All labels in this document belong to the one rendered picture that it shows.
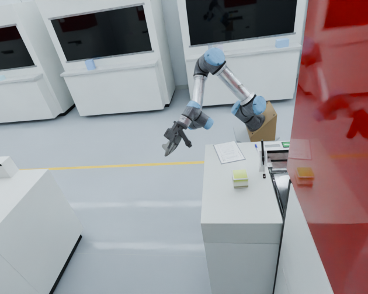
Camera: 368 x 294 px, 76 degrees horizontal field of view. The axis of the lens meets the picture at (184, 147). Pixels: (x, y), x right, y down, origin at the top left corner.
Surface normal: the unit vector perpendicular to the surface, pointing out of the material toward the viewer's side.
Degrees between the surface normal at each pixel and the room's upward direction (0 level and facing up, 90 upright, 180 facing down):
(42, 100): 90
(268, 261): 90
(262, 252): 90
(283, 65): 90
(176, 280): 0
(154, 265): 0
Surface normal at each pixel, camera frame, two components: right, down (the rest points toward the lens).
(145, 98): -0.11, 0.57
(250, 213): -0.14, -0.82
